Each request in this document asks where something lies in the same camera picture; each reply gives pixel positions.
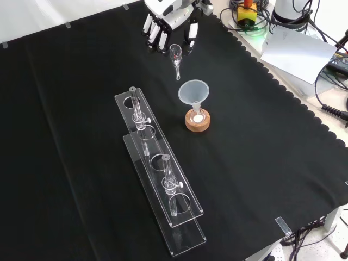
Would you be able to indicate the white power strip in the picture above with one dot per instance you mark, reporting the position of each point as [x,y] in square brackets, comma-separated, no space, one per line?
[277,253]

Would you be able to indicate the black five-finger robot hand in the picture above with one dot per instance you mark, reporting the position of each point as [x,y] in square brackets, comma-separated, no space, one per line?
[168,13]

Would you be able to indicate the white table leg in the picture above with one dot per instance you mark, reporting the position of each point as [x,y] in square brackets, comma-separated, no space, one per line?
[332,218]

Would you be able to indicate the black power supply box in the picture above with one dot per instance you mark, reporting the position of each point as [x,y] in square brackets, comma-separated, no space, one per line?
[338,61]

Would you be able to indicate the yellow stop button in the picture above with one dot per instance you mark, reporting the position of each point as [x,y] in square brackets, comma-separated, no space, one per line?
[247,15]

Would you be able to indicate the clear glass weighing funnel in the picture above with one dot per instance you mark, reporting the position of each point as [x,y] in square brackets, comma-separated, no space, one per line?
[176,55]

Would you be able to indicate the clear acrylic funnel stand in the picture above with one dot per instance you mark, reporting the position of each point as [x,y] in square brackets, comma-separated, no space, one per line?
[160,163]

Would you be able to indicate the black bench cloth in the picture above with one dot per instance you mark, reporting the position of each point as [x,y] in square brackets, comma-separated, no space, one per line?
[81,136]

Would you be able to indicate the small round-bottom glass flask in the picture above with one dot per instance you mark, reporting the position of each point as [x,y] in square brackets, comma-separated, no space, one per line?
[197,115]

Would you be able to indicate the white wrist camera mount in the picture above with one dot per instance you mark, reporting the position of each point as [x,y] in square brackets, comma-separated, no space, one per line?
[207,7]

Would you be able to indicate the translucent plastic funnel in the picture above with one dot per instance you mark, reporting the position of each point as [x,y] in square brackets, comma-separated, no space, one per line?
[193,91]

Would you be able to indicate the white paper sheet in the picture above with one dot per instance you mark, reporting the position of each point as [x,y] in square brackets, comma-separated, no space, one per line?
[296,51]

